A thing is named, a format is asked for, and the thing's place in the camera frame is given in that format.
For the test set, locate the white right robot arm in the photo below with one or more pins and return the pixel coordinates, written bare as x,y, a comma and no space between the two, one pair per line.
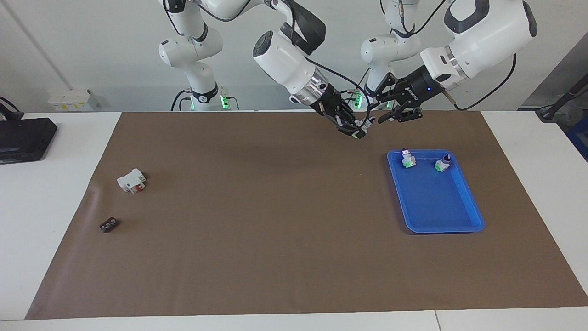
285,59

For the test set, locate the black electronics box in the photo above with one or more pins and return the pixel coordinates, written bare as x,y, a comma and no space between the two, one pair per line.
25,140

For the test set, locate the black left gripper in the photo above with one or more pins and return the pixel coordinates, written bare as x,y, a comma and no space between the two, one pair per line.
420,89

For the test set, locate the brown table mat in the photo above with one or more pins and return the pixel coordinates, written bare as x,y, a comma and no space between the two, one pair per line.
275,220

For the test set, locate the white red circuit breaker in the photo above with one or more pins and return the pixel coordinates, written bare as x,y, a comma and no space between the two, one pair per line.
131,180

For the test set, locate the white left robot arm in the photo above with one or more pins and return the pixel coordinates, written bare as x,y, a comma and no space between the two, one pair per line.
487,32

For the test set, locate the blue plastic tray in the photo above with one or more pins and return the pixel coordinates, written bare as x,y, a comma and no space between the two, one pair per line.
436,202

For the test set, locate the blue crate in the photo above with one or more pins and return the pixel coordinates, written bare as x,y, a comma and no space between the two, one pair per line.
579,138

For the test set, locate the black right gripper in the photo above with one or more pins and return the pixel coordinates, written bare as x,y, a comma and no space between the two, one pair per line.
333,105

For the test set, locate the black stand pole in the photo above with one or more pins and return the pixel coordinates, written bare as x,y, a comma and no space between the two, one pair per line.
562,99

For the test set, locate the white power strip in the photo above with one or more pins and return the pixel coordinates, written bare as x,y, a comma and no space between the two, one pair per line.
71,100

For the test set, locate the white black-knob rotary switch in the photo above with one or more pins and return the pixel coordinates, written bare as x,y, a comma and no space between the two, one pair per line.
369,122

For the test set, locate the green-backed black-knob switch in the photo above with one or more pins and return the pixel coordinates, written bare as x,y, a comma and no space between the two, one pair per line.
442,164

